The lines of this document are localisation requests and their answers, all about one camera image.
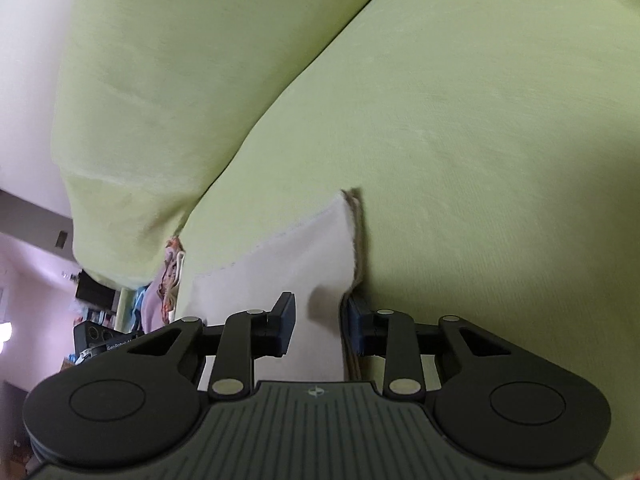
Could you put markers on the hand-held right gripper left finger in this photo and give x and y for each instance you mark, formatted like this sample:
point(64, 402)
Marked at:
point(285, 322)

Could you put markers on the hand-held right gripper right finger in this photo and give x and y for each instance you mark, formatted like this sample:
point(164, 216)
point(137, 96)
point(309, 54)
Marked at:
point(357, 327)

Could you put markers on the beige garment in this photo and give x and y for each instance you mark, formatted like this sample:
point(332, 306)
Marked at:
point(300, 265)

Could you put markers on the black refrigerator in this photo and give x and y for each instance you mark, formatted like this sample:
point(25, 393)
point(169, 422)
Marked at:
point(95, 287)

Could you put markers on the mauve garment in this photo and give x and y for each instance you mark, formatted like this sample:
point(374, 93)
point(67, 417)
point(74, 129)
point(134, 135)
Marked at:
point(152, 310)

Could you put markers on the pink floral garment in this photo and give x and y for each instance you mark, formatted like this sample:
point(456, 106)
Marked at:
point(172, 270)

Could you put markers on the sofa with green cover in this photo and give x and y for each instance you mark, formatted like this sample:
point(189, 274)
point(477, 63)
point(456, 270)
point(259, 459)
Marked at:
point(425, 110)

